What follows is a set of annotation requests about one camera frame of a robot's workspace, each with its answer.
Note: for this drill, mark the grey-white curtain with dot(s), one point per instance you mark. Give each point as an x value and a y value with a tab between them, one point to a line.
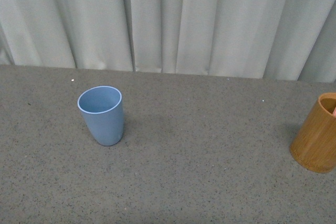
277	39

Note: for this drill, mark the blue plastic cup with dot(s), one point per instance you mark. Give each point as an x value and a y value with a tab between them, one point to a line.
102	111

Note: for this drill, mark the bamboo chopstick holder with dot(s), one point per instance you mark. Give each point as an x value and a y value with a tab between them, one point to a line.
314	146

